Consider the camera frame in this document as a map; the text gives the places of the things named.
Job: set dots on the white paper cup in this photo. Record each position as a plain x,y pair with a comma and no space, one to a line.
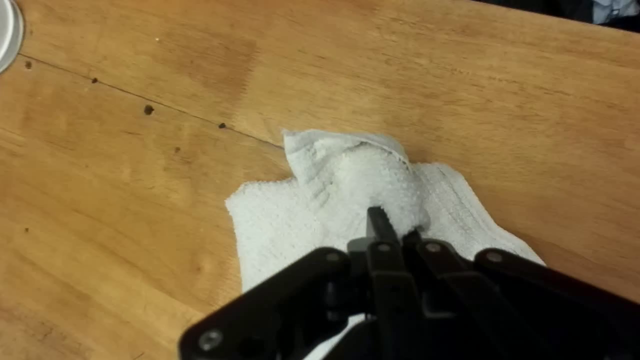
11,33

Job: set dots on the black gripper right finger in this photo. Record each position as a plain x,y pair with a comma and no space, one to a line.
465,313

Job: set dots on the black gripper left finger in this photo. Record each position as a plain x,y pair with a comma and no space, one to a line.
395,323

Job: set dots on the white cloth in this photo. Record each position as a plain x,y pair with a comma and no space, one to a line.
335,180

